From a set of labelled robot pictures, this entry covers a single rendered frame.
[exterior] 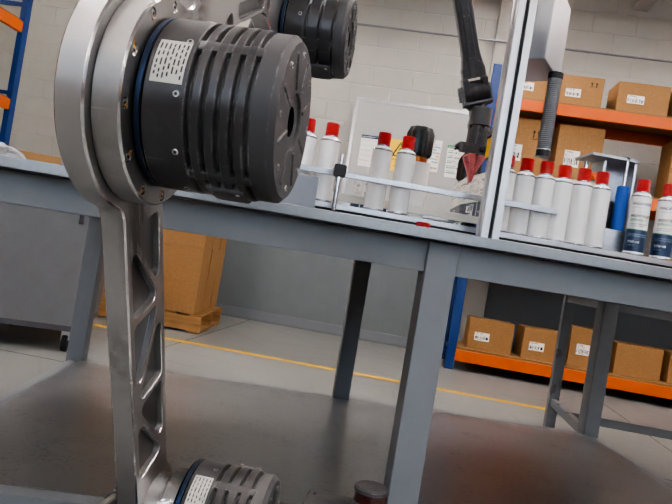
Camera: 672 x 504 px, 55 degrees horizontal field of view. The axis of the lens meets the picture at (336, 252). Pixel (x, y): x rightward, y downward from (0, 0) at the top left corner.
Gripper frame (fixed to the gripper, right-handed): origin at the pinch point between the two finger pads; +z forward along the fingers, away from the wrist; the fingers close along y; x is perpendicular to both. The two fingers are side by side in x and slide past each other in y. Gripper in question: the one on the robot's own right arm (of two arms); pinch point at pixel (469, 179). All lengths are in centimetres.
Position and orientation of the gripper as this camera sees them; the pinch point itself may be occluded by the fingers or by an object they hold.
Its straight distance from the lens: 178.6
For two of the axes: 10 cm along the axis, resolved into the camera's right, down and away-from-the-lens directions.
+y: -9.8, -1.8, -0.7
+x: 0.7, 0.0, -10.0
